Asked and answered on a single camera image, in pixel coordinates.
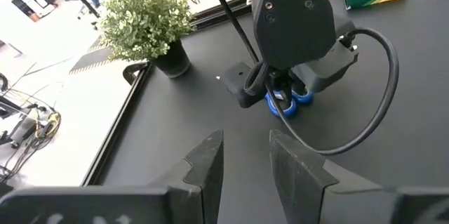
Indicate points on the white machine on floor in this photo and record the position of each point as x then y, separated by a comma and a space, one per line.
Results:
38, 6

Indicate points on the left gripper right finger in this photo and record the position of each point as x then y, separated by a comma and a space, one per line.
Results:
298, 189

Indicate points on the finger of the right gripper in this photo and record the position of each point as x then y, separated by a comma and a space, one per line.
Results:
326, 69
235, 80

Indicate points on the green plant in black pot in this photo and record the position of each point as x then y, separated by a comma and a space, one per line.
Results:
144, 20

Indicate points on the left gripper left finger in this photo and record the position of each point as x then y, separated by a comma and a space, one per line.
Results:
196, 189

